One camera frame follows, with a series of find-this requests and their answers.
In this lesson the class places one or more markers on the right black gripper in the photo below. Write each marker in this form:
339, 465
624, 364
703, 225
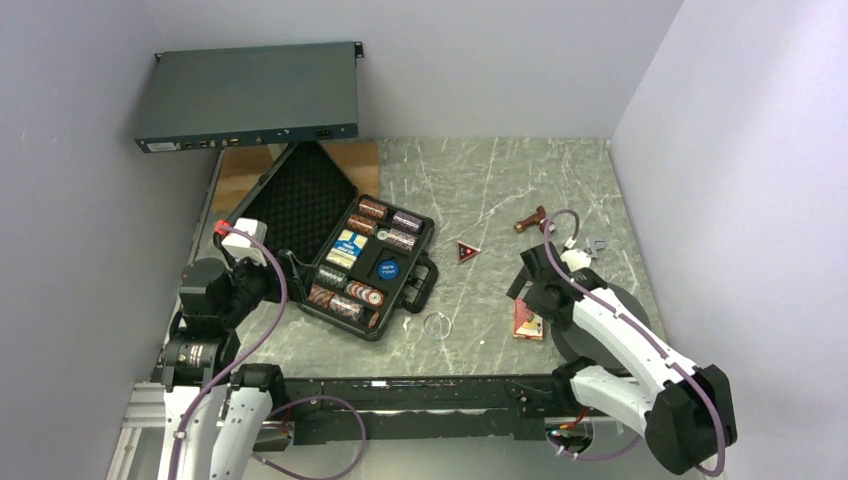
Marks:
531, 301

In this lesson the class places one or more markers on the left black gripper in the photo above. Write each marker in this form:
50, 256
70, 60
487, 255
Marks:
298, 275

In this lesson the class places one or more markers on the red card deck box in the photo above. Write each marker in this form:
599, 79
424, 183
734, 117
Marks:
526, 324

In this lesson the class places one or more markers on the blue white card deck box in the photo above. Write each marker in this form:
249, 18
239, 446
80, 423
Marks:
346, 249

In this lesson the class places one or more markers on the grey chip stack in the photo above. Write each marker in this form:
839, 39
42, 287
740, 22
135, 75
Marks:
404, 241

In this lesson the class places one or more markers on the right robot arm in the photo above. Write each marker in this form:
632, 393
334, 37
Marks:
684, 412

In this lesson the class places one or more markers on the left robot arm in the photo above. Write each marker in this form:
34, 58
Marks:
215, 401

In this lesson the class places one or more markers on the red yellow blue chip stack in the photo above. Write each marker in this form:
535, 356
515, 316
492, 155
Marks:
320, 296

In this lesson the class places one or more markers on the red white loose chips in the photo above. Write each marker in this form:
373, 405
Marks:
368, 295

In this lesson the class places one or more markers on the dark grey disc weight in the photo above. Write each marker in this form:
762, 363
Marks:
573, 342

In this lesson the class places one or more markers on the orange blue chip stack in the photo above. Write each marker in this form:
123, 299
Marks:
346, 308

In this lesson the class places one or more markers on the brown pipe fitting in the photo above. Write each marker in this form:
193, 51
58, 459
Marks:
537, 219

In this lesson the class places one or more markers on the black poker chip case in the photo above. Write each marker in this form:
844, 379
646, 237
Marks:
305, 200

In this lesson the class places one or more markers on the orange black chip stack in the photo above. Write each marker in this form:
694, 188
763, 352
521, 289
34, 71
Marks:
372, 208
363, 225

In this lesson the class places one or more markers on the red triangular all-in marker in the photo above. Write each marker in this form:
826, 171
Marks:
466, 252

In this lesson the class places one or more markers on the blue small blind button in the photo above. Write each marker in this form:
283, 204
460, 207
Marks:
388, 269

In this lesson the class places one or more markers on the purple chip stack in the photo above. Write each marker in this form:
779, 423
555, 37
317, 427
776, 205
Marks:
407, 222

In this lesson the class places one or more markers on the wooden board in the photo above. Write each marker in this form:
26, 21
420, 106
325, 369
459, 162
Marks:
242, 167

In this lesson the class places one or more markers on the dark green rack unit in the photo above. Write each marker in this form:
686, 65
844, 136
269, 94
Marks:
248, 96

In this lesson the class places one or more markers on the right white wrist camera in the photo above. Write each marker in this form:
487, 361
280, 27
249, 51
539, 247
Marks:
576, 259

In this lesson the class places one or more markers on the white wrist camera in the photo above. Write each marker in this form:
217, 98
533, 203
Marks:
576, 259
239, 240

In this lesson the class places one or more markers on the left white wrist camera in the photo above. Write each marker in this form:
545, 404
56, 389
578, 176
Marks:
239, 240

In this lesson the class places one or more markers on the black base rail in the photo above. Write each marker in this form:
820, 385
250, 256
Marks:
518, 407

